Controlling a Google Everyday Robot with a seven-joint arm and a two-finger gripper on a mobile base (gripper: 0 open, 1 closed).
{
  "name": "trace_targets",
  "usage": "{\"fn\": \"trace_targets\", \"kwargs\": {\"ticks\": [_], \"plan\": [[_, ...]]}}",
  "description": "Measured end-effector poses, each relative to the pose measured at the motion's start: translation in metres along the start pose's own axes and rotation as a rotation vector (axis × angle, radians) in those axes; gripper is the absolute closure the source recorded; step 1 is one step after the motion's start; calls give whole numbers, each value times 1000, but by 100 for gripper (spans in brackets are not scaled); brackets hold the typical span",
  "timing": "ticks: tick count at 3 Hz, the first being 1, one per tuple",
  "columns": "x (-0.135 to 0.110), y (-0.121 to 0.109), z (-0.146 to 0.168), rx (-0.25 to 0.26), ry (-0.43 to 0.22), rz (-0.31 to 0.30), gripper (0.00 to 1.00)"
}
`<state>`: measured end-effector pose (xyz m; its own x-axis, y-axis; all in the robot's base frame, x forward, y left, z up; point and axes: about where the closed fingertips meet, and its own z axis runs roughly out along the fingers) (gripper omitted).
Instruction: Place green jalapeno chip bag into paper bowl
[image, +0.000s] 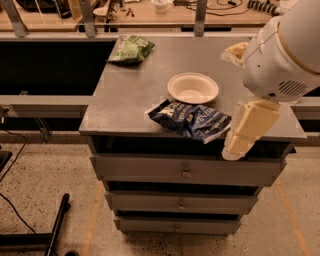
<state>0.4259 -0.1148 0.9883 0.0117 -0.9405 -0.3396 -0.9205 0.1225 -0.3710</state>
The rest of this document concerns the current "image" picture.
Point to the bottom grey drawer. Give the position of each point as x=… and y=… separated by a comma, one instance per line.
x=175, y=225

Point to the middle grey drawer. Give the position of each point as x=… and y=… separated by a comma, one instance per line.
x=180, y=203

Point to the white cup on bench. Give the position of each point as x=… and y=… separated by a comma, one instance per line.
x=161, y=6

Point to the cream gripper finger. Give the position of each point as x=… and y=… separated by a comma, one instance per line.
x=235, y=53
x=250, y=121

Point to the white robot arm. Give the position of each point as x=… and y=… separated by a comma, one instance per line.
x=281, y=63

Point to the grey drawer cabinet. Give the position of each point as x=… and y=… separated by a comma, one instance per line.
x=116, y=122

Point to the grey drawer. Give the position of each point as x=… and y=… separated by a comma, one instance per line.
x=180, y=203
x=175, y=225
x=159, y=169

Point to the wooden workbench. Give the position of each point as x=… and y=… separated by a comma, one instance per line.
x=143, y=14

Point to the blue chip bag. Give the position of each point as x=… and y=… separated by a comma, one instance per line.
x=197, y=122

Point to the black ribbed handle tool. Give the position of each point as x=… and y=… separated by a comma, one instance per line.
x=265, y=7

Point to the black stand leg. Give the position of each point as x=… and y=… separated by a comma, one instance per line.
x=63, y=208

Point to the top grey drawer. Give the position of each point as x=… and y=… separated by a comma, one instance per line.
x=159, y=169

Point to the green jalapeno chip bag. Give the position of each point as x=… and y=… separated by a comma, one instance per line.
x=133, y=50

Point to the white paper bowl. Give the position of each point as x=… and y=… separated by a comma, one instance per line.
x=192, y=88

